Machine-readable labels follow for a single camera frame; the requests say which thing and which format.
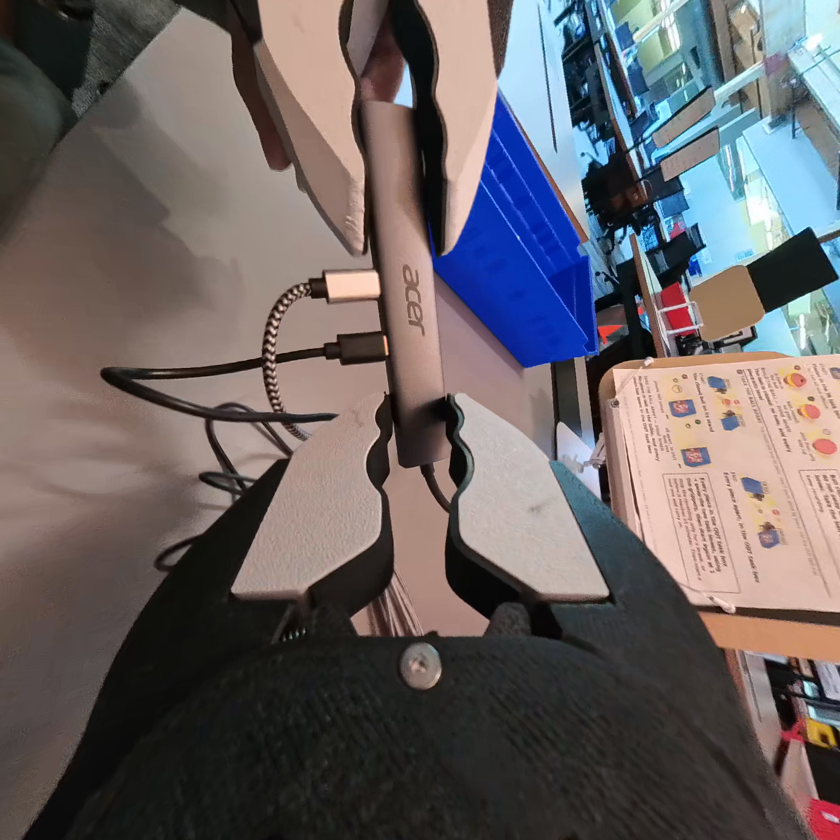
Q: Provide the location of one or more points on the small red bin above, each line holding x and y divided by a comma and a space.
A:
673, 294

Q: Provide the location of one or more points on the blue plastic bin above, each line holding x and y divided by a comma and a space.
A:
525, 262

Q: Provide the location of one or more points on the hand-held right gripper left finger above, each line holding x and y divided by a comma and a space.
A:
315, 512

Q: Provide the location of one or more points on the instruction sheet on clipboard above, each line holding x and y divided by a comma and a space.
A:
774, 636

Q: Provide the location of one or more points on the white board stand base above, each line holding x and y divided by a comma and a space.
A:
577, 459

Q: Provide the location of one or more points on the printed instruction sheet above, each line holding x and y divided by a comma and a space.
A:
722, 492

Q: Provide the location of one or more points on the beige and black display board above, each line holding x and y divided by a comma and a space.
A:
728, 302

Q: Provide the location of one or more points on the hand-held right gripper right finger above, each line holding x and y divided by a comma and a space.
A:
525, 518

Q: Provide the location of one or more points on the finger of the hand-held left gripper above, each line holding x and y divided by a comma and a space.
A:
469, 98
308, 98

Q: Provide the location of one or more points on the person's left hand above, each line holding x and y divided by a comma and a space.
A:
259, 118

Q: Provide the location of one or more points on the grey usb hub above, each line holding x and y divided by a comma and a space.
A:
407, 216

